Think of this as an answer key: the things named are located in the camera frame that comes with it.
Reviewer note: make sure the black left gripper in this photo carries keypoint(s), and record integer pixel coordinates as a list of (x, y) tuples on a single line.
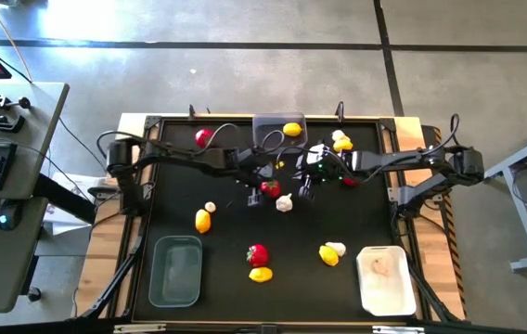
[(263, 170)]

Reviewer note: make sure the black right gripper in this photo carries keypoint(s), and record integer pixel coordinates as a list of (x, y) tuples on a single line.
[(326, 174)]

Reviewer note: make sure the red toy strawberry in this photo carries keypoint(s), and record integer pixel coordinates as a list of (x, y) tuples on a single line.
[(271, 190), (258, 255), (350, 182), (202, 139)]

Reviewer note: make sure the large white toy garlic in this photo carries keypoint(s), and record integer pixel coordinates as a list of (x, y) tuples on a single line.
[(284, 203)]

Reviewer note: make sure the small white toy garlic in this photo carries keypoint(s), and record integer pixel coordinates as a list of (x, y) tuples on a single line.
[(210, 207)]

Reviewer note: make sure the yellow toy lemon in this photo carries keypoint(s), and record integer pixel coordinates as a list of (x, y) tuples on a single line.
[(343, 145), (202, 221), (292, 129), (260, 274), (328, 256)]

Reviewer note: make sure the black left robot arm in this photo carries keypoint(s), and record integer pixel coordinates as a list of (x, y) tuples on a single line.
[(189, 158)]

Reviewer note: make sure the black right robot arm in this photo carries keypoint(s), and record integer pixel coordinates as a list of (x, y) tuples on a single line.
[(398, 160)]

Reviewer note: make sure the clear grey plastic bin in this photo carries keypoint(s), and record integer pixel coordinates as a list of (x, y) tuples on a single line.
[(267, 125)]

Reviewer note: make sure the black metal hook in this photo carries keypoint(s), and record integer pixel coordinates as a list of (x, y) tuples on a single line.
[(339, 112), (192, 112)]

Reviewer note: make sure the black table mat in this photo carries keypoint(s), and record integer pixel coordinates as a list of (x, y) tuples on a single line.
[(291, 301)]

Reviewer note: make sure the translucent green plastic bin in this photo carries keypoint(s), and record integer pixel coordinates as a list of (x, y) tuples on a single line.
[(175, 273)]

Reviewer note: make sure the white plastic bin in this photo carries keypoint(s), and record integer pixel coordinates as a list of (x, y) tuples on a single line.
[(389, 297)]

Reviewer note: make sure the black support strut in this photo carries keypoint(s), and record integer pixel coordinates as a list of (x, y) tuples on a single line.
[(115, 283), (430, 294)]

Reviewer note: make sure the yellow black hazard tape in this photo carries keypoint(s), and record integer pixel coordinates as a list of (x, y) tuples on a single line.
[(453, 250)]

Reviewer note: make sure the black desk leg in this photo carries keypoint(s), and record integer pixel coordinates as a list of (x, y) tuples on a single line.
[(64, 197)]

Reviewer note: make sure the white paper sheets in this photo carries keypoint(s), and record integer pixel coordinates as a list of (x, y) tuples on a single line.
[(61, 218)]

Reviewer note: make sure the black round knob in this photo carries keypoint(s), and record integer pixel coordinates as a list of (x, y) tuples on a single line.
[(34, 294)]

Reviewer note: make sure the black computer mouse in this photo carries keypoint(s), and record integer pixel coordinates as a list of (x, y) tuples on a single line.
[(9, 214)]

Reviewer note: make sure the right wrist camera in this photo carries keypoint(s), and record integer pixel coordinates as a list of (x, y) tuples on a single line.
[(319, 153)]

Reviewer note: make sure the silver metal bracket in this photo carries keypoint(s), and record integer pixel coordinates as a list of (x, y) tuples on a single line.
[(398, 330), (139, 328)]

